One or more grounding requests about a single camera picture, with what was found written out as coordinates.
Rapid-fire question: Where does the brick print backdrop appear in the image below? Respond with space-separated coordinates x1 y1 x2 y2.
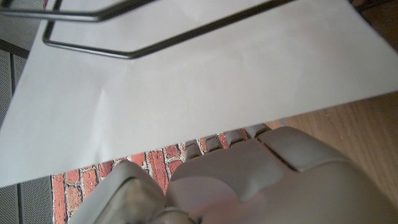
51 129 259 224

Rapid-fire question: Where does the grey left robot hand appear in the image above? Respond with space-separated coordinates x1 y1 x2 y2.
67 123 398 224

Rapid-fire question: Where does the white paper file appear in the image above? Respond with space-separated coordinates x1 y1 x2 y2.
0 0 398 189

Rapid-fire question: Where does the black wire file holder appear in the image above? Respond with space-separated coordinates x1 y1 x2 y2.
0 0 296 60

